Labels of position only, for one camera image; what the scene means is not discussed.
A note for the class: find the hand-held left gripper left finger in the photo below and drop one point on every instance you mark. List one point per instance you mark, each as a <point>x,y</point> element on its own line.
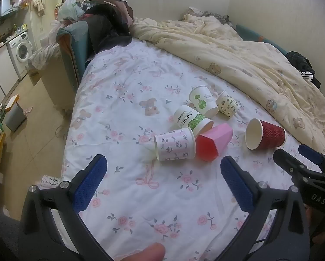
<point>90,185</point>

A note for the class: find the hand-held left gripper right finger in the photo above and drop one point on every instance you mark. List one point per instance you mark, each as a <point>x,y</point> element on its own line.
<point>237,187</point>

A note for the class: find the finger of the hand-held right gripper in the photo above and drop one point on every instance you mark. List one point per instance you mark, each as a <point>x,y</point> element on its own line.
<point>287,159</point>
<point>310,152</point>

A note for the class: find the red ripple paper cup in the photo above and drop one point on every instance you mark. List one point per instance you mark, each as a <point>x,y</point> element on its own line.
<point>264,138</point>

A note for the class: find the pink hexagonal plastic cup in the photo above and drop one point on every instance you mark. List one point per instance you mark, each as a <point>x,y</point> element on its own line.
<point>214,145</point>

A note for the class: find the white cup with pink print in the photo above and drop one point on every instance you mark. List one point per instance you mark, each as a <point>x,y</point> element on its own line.
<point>174,146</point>

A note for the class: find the cream cup with small pattern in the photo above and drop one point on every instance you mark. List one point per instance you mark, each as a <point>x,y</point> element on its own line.
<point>227,104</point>

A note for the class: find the white cup with green lettering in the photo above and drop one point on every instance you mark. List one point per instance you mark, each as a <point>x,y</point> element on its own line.
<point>191,119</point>

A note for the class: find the white cup with green globe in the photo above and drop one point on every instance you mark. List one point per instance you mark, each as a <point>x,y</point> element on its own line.
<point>203,100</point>

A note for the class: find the person's left hand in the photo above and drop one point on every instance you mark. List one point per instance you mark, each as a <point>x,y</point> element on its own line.
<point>143,254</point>

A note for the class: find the pink patterned box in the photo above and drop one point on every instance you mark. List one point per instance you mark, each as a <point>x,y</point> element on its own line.
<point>49,181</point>

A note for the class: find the black clothing with striped cloth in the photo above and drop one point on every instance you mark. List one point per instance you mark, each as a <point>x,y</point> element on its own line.
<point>304,65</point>

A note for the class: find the grey trash bin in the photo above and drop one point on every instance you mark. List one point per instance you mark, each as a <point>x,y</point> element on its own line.
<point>14,117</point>

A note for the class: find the person's dark trouser leg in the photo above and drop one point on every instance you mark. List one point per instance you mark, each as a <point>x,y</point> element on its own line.
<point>2,236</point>

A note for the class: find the orange cardboard box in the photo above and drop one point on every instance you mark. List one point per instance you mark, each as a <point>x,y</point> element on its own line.
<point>11,102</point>

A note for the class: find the teal pillow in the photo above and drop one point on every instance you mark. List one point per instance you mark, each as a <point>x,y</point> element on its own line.
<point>263,39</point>

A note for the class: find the cream bear-print duvet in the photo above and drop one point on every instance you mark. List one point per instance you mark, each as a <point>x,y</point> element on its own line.
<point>233,49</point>

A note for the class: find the pink floral cloth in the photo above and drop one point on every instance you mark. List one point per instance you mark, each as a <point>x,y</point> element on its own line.
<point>42,57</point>

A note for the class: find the teal headboard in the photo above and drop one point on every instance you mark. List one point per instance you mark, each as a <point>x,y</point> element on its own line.
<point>75,46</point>

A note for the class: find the white kitchen cabinet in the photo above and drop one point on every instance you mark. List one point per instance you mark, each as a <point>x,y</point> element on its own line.
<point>0,70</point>

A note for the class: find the white washing machine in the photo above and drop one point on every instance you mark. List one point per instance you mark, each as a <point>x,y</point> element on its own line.
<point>21,51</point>

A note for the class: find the pile of dark clothes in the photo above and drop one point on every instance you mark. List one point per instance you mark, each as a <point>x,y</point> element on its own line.
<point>105,24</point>

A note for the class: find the white plastic bag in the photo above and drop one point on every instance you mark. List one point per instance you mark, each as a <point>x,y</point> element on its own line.
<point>70,8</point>

